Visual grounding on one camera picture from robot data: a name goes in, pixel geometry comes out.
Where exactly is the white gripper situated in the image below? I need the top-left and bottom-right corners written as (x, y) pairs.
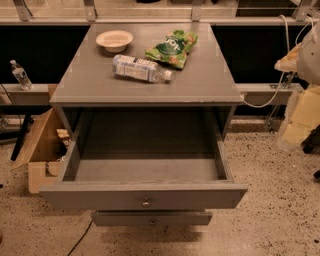
top-left (274, 21), bottom-right (320, 151)

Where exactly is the blue plastic bottle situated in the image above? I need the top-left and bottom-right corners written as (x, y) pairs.
top-left (112, 54), bottom-right (172, 83)

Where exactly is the metal knob top drawer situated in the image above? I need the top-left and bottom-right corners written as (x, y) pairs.
top-left (141, 198), bottom-right (151, 208)

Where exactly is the grey top drawer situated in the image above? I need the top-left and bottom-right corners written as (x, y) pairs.
top-left (40, 109), bottom-right (248, 211)

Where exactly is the grey drawer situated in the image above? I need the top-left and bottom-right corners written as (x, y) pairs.
top-left (40, 109), bottom-right (248, 211)
top-left (91, 210), bottom-right (212, 226)

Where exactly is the grey lower drawer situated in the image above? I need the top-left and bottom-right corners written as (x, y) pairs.
top-left (91, 210), bottom-right (212, 226)

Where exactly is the clear water bottle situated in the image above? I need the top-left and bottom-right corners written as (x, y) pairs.
top-left (10, 60), bottom-right (32, 91)

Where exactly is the metal stand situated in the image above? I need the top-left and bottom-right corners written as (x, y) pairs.
top-left (265, 72), bottom-right (296, 133)

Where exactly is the grey cabinet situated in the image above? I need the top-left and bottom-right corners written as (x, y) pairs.
top-left (50, 23), bottom-right (241, 135)

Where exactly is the green chip bag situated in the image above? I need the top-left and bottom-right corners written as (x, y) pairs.
top-left (145, 29), bottom-right (198, 69)

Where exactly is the white paper bowl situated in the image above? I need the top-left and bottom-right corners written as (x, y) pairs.
top-left (96, 30), bottom-right (133, 53)

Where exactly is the cardboard box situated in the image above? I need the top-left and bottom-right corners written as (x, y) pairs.
top-left (12, 108), bottom-right (64, 194)

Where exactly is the white cable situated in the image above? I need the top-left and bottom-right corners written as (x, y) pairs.
top-left (242, 14), bottom-right (318, 109)

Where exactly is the black floor cable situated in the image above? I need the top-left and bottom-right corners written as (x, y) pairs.
top-left (66, 219), bottom-right (94, 256)

